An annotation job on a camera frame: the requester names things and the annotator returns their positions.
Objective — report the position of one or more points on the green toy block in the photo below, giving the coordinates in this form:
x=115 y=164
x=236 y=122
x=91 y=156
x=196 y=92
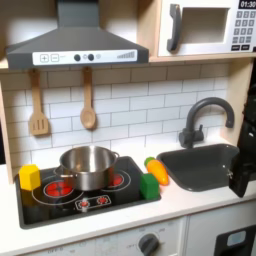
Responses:
x=149 y=186

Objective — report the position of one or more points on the yellow toy block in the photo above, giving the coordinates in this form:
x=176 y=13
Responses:
x=29 y=177

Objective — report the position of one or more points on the dark grey sink basin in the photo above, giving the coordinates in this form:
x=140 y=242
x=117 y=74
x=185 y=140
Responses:
x=200 y=168

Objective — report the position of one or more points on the dark grey tap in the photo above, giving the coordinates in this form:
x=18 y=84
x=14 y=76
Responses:
x=200 y=126

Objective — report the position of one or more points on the orange toy carrot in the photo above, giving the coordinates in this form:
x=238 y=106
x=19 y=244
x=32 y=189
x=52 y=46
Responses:
x=157 y=170

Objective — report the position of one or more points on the black toy stove top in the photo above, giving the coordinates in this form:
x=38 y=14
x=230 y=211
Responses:
x=126 y=196

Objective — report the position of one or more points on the grey oven knob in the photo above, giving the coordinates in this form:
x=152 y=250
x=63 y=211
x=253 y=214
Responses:
x=148 y=244

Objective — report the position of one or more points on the white toy microwave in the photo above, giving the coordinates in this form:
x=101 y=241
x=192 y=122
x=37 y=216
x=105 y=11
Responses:
x=206 y=26

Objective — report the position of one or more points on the steel pot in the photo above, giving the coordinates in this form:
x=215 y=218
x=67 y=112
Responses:
x=87 y=166

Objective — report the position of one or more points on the wooden spoon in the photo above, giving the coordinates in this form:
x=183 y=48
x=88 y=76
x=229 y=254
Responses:
x=88 y=106

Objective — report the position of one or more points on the grey range hood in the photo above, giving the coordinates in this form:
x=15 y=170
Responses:
x=76 y=43

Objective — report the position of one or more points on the wooden slotted spatula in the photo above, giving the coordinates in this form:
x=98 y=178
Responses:
x=38 y=113

